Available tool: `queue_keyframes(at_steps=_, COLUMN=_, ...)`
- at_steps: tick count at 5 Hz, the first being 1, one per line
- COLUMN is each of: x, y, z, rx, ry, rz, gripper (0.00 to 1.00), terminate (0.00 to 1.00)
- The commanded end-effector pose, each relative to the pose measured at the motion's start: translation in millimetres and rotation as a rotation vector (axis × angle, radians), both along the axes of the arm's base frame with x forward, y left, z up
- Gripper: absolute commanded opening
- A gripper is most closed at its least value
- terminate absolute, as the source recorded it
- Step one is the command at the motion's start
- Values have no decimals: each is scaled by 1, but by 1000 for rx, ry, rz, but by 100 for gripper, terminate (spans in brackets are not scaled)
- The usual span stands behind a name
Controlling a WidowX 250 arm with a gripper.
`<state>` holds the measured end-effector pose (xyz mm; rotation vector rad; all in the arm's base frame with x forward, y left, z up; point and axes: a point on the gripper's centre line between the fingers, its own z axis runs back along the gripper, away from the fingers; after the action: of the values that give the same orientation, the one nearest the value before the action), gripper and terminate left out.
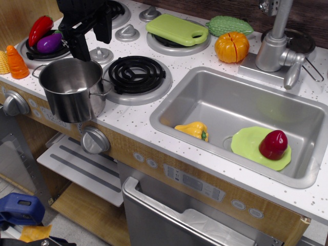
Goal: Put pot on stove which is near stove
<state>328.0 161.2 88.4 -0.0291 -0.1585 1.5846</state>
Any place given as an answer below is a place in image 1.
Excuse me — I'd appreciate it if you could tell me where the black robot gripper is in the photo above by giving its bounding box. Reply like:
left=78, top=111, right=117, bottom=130
left=57, top=1, right=112, bottom=62

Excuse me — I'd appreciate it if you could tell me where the stainless steel pot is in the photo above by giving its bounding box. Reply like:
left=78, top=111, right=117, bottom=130
left=32, top=57, right=113, bottom=123

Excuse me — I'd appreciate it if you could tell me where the silver stove top knob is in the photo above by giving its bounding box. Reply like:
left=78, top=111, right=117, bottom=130
left=89, top=47, right=114, bottom=65
left=115, top=24, right=140, bottom=42
left=139, top=6, right=161, bottom=22

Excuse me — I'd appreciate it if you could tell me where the back left stove burner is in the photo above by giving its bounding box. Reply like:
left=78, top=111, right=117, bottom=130
left=107, top=1, right=131, bottom=29

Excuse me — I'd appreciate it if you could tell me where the black front right stove burner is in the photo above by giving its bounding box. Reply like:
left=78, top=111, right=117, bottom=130
left=108, top=56, right=166, bottom=94

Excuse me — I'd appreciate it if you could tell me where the back right stove burner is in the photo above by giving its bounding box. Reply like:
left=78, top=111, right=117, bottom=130
left=147, top=20, right=211, bottom=56

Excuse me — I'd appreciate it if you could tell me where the purple toy eggplant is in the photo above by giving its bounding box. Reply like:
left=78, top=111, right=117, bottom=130
left=36, top=31, right=62, bottom=54

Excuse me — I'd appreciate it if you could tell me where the red toy chili pepper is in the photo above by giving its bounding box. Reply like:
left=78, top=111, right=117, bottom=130
left=28, top=15, right=53, bottom=47

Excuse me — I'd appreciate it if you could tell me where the orange toy carrot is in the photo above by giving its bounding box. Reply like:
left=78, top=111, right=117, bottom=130
left=6, top=45, right=30, bottom=79

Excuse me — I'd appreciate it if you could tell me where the green plastic cutting board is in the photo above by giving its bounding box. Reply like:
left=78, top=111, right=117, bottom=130
left=146, top=14, right=209, bottom=47

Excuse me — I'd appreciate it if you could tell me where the yellow toy corn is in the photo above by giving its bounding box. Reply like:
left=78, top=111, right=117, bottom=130
left=0, top=51, right=10, bottom=74

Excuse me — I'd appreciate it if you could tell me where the silver left oven knob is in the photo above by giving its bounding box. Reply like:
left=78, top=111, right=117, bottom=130
left=3, top=90, right=30, bottom=116

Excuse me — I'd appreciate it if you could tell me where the silver oven knob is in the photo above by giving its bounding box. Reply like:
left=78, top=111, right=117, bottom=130
left=3, top=90, right=30, bottom=116
left=80, top=126, right=111, bottom=154

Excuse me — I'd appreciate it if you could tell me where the silver right oven knob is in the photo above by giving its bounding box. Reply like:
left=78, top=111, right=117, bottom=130
left=80, top=126, right=111, bottom=154

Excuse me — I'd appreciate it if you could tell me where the green toy bitter gourd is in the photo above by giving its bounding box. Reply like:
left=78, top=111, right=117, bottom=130
left=206, top=15, right=254, bottom=37

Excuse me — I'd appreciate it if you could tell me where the white oven rack shelf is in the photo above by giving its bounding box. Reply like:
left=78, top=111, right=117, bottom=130
left=37, top=134, right=123, bottom=207

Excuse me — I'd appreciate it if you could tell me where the orange toy pumpkin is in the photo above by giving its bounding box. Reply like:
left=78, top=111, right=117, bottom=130
left=214, top=32, right=250, bottom=63

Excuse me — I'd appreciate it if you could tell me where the yellow toy bell pepper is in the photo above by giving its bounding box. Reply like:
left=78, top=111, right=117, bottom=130
left=174, top=121, right=209, bottom=142

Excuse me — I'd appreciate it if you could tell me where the silver sink basin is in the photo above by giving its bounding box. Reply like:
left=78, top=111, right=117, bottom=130
left=150, top=67, right=327, bottom=189

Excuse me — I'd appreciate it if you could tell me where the open oven door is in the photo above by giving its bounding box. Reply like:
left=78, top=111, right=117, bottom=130
left=1, top=109, right=56, bottom=226

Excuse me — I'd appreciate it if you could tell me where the silver toy faucet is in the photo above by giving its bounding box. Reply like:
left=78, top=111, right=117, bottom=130
left=255, top=1, right=305, bottom=90

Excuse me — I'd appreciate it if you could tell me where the blue clamp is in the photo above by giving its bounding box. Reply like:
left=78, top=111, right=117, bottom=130
left=1, top=193, right=46, bottom=230

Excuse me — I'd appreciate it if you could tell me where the light green plastic plate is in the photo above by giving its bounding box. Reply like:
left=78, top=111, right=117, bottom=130
left=231, top=127, right=292, bottom=171

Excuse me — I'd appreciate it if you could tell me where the silver dishwasher door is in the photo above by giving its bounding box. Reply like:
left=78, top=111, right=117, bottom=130
left=122, top=177, right=283, bottom=245

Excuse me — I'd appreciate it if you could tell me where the yellow cloth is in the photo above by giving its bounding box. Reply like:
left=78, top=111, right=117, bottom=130
left=19, top=225, right=52, bottom=242

